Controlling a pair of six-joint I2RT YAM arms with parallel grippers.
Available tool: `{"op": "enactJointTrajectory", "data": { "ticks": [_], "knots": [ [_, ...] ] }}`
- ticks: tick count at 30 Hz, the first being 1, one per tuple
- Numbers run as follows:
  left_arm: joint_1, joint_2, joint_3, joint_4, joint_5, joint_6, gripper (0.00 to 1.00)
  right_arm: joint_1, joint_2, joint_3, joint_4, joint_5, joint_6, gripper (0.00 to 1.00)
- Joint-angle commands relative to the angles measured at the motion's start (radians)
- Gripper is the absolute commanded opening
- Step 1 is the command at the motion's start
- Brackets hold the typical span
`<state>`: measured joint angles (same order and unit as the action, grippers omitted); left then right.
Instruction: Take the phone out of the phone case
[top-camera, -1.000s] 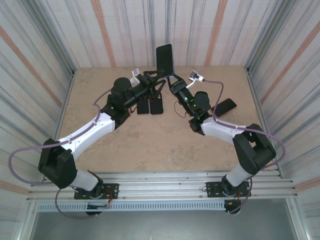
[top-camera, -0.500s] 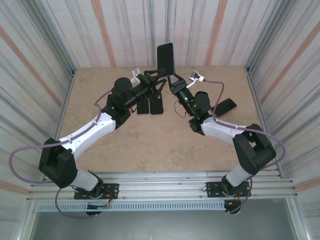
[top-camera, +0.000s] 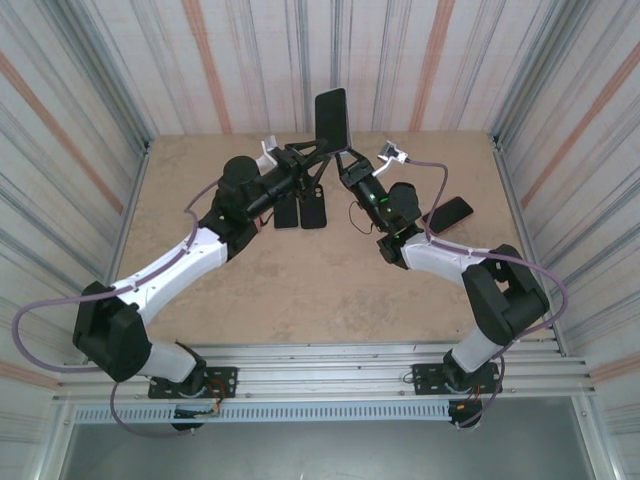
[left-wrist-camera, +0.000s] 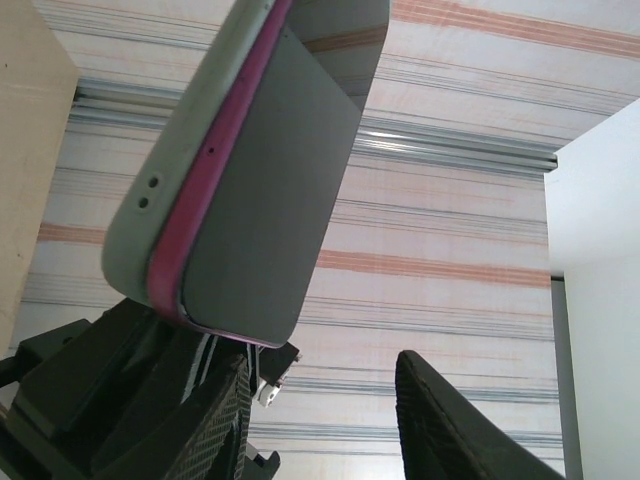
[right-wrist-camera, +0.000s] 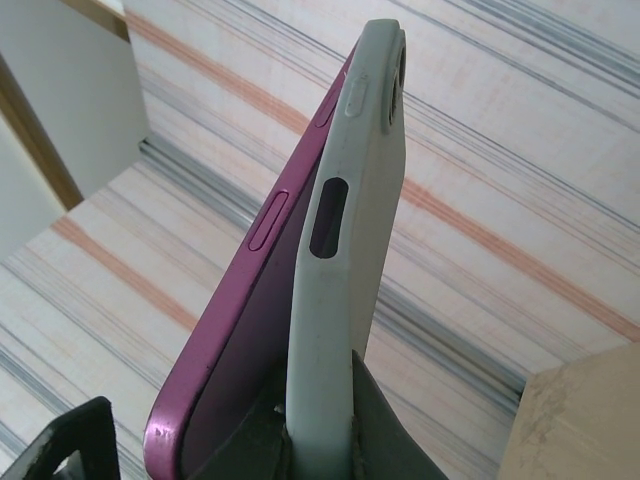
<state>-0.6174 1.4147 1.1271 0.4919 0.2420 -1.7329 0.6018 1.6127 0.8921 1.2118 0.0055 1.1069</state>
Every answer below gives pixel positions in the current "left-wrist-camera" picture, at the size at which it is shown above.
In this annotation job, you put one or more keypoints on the pink silicone phone case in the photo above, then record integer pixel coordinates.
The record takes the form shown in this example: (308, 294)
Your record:
(165, 175)

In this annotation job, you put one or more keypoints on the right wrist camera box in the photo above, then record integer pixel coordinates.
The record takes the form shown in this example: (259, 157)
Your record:
(275, 370)

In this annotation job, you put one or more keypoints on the purple smartphone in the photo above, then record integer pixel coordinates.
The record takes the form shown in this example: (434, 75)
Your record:
(280, 175)

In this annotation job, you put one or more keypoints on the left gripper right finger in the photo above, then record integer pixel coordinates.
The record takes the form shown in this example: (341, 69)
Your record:
(440, 440)

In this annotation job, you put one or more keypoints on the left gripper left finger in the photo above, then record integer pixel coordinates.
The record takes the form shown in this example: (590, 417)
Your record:
(220, 420)

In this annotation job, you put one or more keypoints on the aluminium enclosure post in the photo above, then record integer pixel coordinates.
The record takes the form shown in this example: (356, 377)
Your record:
(450, 150)

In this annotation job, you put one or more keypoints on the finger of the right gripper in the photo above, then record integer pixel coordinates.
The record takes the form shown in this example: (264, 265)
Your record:
(107, 360)
(150, 390)

